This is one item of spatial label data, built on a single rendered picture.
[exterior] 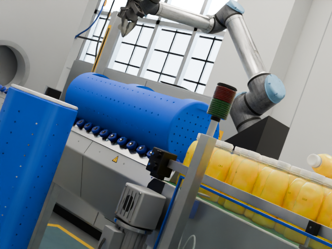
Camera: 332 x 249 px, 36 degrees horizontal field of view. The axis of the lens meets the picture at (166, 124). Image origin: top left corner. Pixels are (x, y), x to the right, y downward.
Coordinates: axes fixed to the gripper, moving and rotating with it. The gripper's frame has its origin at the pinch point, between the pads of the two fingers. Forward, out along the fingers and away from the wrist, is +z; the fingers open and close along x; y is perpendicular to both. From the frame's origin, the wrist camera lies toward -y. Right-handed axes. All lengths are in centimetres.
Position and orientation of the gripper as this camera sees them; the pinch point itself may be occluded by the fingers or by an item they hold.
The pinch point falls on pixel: (124, 34)
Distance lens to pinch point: 269.7
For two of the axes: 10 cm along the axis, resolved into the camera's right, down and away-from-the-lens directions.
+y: -6.1, -2.0, 7.6
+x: -7.2, -2.7, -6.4
